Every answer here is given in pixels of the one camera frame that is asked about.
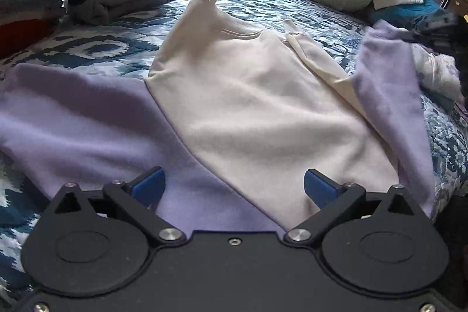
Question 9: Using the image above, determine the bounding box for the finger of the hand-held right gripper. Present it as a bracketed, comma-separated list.
[397, 27, 439, 45]

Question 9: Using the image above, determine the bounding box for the blue patterned quilt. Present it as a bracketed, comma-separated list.
[0, 0, 468, 301]

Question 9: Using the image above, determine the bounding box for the pale floral cloth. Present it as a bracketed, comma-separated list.
[409, 42, 463, 111]

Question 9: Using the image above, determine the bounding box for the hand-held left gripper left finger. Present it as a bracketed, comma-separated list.
[44, 167, 187, 247]

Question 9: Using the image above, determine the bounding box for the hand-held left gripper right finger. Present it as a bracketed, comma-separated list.
[283, 168, 430, 245]

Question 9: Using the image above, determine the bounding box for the cream and lavender sweatshirt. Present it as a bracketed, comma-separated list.
[0, 0, 436, 236]

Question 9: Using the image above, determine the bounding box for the teal cloth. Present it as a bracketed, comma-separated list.
[369, 0, 457, 31]

